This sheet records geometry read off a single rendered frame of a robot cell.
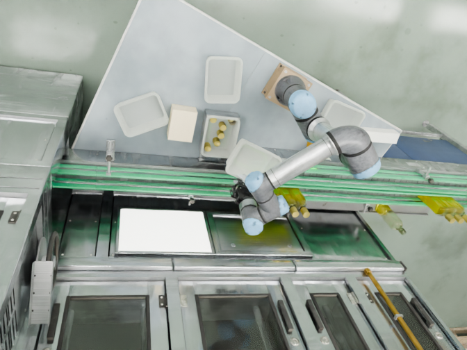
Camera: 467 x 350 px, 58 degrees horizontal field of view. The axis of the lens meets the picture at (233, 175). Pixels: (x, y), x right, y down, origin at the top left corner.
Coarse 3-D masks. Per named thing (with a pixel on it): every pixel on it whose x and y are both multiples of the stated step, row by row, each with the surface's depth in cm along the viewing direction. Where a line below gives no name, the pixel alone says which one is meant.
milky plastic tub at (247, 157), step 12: (240, 144) 182; (252, 144) 183; (240, 156) 193; (252, 156) 194; (264, 156) 196; (276, 156) 189; (228, 168) 186; (240, 168) 196; (252, 168) 197; (264, 168) 199
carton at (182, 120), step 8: (176, 104) 206; (176, 112) 201; (184, 112) 202; (192, 112) 202; (176, 120) 203; (184, 120) 204; (192, 120) 204; (168, 128) 208; (176, 128) 205; (184, 128) 206; (192, 128) 207; (168, 136) 206; (176, 136) 207; (184, 136) 208; (192, 136) 209
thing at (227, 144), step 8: (208, 120) 212; (224, 120) 214; (208, 128) 214; (216, 128) 215; (232, 128) 216; (208, 136) 216; (216, 136) 217; (224, 136) 218; (232, 136) 216; (224, 144) 221; (232, 144) 216; (208, 152) 216; (216, 152) 217; (224, 152) 219
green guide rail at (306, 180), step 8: (296, 176) 224; (304, 176) 226; (296, 184) 219; (304, 184) 220; (312, 184) 221; (320, 184) 222; (328, 184) 224; (336, 184) 225; (344, 184) 227; (352, 184) 229; (360, 184) 231; (368, 184) 233; (376, 184) 235; (384, 184) 237; (392, 184) 239; (400, 184) 240; (408, 184) 242; (416, 184) 245; (432, 192) 240; (440, 192) 242; (448, 192) 243; (456, 192) 245; (464, 192) 247
